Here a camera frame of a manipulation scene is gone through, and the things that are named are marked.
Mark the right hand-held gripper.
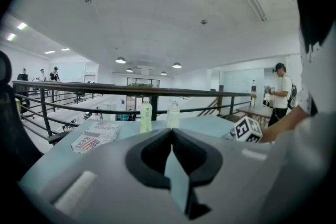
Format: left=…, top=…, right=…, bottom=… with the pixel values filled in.
left=230, top=115, right=263, bottom=143

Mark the white drink bottle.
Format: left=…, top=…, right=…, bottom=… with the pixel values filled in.
left=166, top=102, right=181, bottom=129

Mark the person's right forearm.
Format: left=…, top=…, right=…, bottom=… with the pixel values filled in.
left=259, top=106, right=310, bottom=144

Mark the black office chair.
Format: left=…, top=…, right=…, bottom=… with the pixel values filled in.
left=0, top=49, right=44, bottom=182

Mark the brown wooden table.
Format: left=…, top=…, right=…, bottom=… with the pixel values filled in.
left=236, top=104, right=274, bottom=124

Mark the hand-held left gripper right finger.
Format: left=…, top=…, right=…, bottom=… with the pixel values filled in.
left=172, top=129, right=272, bottom=224

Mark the glass entrance door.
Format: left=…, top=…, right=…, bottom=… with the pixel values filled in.
left=127, top=77, right=160, bottom=113

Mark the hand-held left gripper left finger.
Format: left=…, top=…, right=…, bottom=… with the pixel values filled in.
left=39, top=128, right=188, bottom=224

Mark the printed paper packet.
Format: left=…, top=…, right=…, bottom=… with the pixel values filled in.
left=70, top=121, right=121, bottom=154

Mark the light blue table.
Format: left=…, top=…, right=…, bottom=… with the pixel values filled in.
left=19, top=115, right=237, bottom=216

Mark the black metal railing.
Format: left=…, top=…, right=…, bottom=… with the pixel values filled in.
left=12, top=80, right=257, bottom=145

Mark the green drink bottle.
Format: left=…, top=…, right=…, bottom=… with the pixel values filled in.
left=140, top=97, right=153, bottom=134

